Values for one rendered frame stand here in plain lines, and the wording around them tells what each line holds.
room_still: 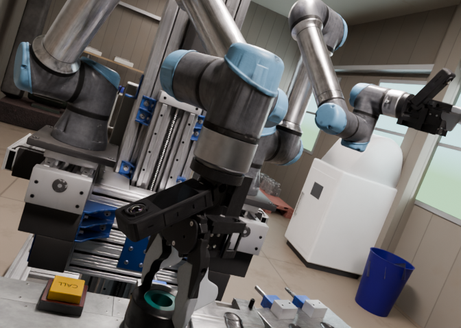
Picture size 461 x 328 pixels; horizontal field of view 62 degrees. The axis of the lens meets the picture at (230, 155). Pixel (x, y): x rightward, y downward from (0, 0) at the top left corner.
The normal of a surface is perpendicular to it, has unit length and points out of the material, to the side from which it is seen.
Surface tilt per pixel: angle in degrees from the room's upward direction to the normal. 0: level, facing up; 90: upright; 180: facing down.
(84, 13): 125
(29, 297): 0
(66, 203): 90
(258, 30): 90
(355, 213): 90
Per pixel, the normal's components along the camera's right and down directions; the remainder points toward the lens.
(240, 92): -0.14, 0.08
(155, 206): -0.07, -0.92
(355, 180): 0.23, 0.21
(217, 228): 0.63, 0.32
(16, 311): 0.33, -0.94
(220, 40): -0.39, -0.36
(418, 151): -0.91, -0.29
